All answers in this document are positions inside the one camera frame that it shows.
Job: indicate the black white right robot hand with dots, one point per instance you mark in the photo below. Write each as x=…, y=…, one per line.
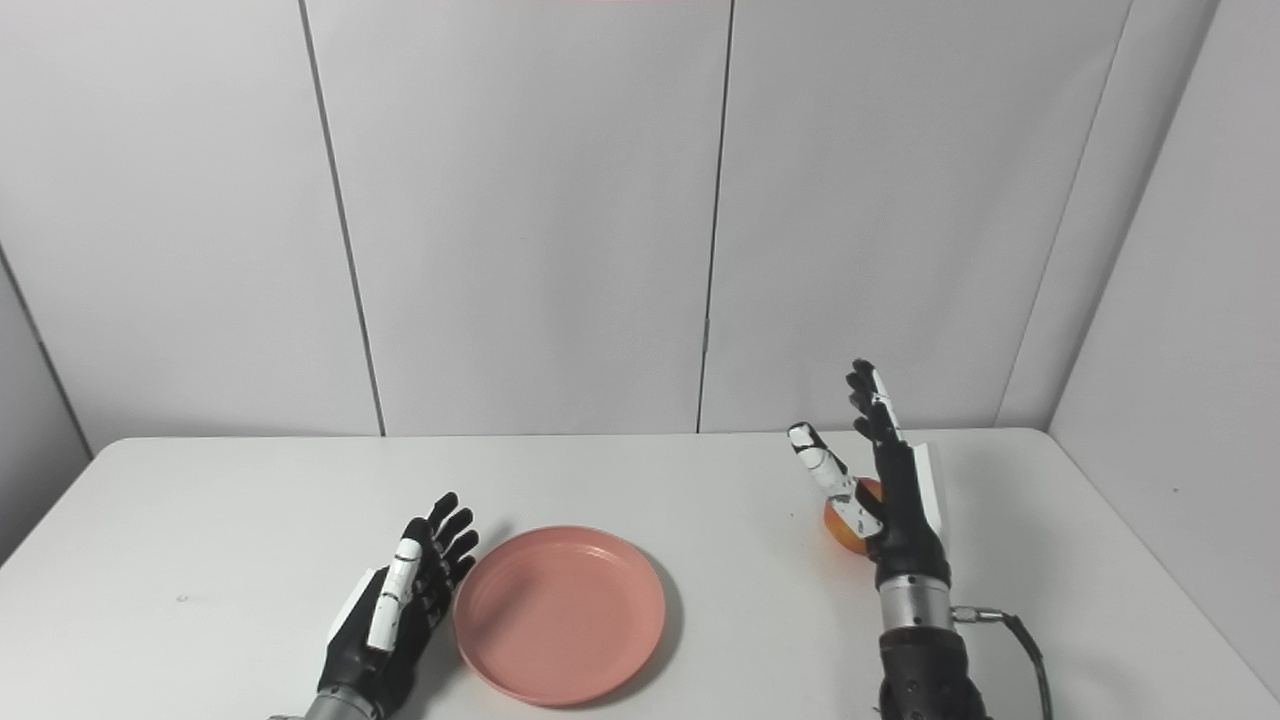
x=905, y=510

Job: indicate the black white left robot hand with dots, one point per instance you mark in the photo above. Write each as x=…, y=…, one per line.
x=390, y=610

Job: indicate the red yellow pomegranate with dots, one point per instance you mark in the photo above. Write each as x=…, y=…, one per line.
x=843, y=535

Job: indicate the pink round plate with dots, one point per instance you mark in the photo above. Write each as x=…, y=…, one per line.
x=560, y=615

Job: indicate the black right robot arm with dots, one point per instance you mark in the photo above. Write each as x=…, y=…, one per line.
x=925, y=650

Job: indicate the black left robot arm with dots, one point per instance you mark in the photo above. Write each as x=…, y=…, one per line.
x=335, y=708

